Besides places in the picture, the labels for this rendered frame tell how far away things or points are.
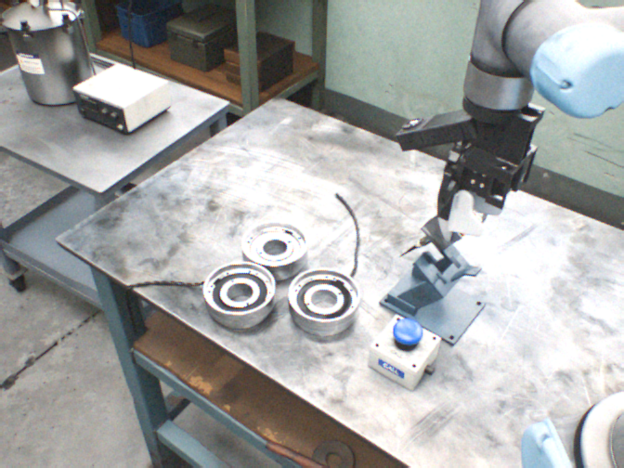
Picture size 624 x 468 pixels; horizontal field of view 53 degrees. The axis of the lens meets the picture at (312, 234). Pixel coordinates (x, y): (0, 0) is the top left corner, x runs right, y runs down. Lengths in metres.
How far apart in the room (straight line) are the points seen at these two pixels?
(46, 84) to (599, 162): 1.84
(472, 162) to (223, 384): 0.64
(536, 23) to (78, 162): 1.13
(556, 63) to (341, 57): 2.26
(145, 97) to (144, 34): 1.43
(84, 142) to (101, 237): 0.51
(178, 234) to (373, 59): 1.77
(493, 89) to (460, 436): 0.43
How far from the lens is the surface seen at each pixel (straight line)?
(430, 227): 0.86
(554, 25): 0.60
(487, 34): 0.67
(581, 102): 0.58
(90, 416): 1.86
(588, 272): 1.10
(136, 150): 1.51
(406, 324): 0.83
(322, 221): 1.08
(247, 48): 2.38
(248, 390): 1.16
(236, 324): 0.90
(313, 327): 0.88
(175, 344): 1.24
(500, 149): 0.74
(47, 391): 1.95
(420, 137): 0.78
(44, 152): 1.57
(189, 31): 2.74
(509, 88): 0.69
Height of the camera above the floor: 1.51
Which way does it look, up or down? 42 degrees down
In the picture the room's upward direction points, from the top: 1 degrees clockwise
